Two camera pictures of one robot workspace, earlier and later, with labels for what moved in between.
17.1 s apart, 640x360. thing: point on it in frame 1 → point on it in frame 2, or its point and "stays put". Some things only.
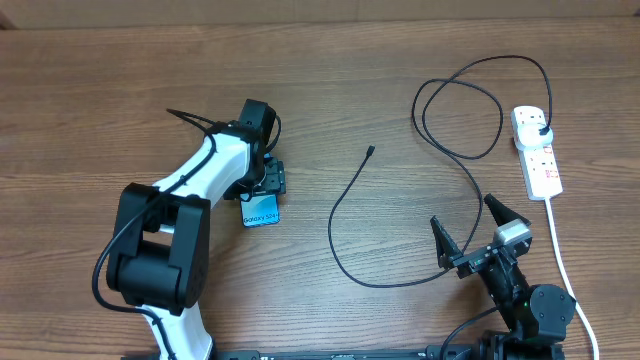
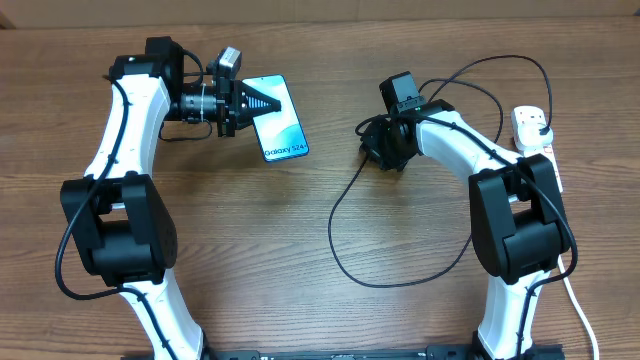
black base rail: x=465 y=352 stays put
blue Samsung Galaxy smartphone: x=260 y=209 → x=280 y=133
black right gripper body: x=473 y=261 → x=378 y=141
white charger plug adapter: x=530 y=138 stays put
